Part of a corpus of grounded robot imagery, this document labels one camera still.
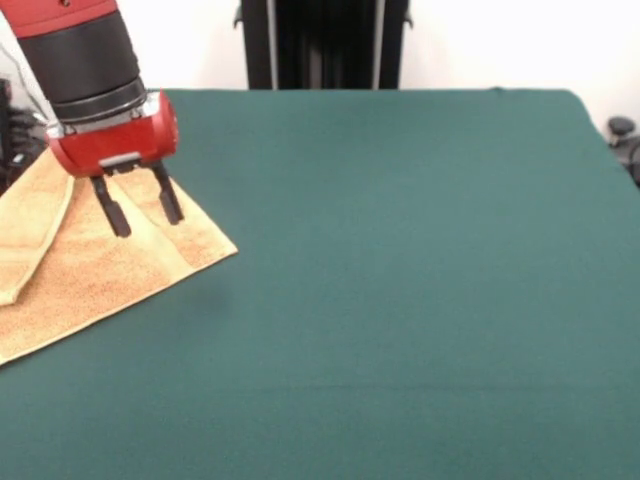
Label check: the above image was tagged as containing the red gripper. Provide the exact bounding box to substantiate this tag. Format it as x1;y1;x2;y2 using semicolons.
45;89;185;238

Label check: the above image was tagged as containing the tan terry towel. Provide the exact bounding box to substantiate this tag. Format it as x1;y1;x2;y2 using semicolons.
0;149;239;366

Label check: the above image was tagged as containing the dark green table cloth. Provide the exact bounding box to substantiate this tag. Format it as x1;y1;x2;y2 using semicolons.
0;88;640;480

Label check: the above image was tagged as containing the grey swivel chair base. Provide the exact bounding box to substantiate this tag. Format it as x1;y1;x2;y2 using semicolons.
607;115;640;189

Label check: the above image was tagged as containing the black equipment with cables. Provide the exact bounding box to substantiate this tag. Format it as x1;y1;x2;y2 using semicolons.
0;77;51;194

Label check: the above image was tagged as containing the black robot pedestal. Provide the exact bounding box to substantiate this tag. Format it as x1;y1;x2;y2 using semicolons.
232;0;414;91

